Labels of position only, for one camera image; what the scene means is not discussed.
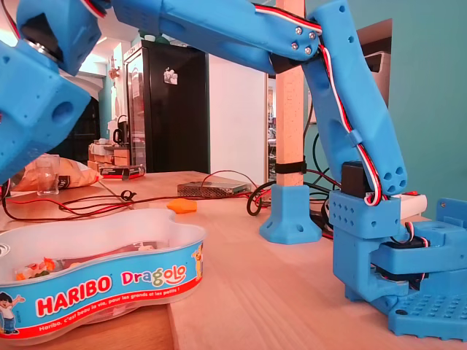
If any wooden drawer box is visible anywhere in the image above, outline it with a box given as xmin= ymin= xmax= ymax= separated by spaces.
xmin=88 ymin=141 xmax=129 ymax=171

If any black glass-door fridge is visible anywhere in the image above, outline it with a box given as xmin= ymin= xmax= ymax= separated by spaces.
xmin=123 ymin=39 xmax=211 ymax=174

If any dark arched door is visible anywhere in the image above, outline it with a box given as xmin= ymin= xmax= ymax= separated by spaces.
xmin=54 ymin=96 xmax=100 ymax=154

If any black kettle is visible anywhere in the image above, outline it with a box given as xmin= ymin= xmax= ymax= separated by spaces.
xmin=112 ymin=114 xmax=131 ymax=147

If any perforated metal power supply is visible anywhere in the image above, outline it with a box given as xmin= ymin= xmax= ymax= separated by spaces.
xmin=177 ymin=177 xmax=252 ymax=199

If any red and black box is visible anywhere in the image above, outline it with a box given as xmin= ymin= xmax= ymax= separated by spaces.
xmin=98 ymin=163 xmax=147 ymax=180

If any clear drinking glass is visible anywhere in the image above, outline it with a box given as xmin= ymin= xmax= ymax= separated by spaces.
xmin=34 ymin=153 xmax=61 ymax=197

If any clear Haribo candy tub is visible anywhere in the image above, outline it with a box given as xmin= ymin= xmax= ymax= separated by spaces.
xmin=0 ymin=207 xmax=207 ymax=346

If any black strap on post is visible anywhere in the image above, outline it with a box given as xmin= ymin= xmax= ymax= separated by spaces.
xmin=275 ymin=160 xmax=306 ymax=175

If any small wall decoration figure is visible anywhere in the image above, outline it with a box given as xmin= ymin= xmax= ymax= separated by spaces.
xmin=108 ymin=54 xmax=122 ymax=79

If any light wooden base board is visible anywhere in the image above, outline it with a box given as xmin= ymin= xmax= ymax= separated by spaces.
xmin=167 ymin=198 xmax=467 ymax=350

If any yellow 3D-printed part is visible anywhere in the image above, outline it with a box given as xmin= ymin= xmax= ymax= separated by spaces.
xmin=166 ymin=198 xmax=198 ymax=214

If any thick black cable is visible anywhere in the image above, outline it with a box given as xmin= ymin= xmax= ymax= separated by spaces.
xmin=304 ymin=90 xmax=344 ymax=194

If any white office printer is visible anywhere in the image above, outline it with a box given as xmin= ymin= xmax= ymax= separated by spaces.
xmin=363 ymin=50 xmax=392 ymax=109

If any crumpled chip bag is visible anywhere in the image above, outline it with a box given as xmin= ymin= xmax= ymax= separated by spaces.
xmin=10 ymin=152 xmax=104 ymax=193

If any blue post base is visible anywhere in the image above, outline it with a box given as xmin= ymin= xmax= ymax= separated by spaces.
xmin=259 ymin=183 xmax=323 ymax=244

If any red and black wire pair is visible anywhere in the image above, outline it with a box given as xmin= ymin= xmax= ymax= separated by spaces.
xmin=1 ymin=169 xmax=273 ymax=222

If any wooden post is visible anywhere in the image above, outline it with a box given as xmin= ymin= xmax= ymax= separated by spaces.
xmin=275 ymin=0 xmax=306 ymax=187

